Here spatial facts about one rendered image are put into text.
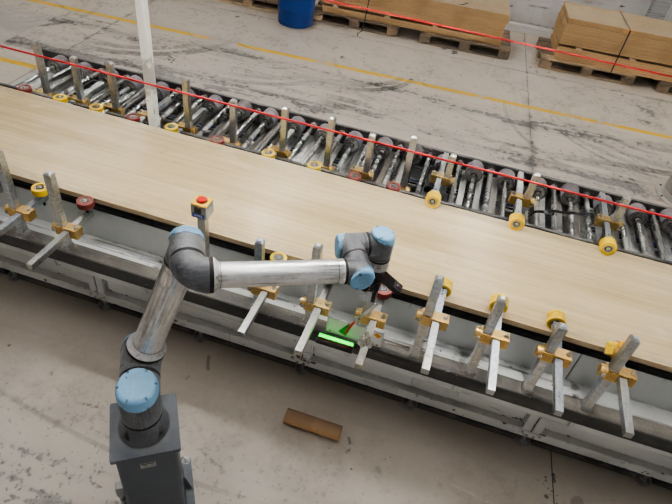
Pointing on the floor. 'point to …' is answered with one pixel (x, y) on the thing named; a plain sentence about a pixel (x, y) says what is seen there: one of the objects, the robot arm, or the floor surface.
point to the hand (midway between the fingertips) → (373, 303)
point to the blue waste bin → (296, 13)
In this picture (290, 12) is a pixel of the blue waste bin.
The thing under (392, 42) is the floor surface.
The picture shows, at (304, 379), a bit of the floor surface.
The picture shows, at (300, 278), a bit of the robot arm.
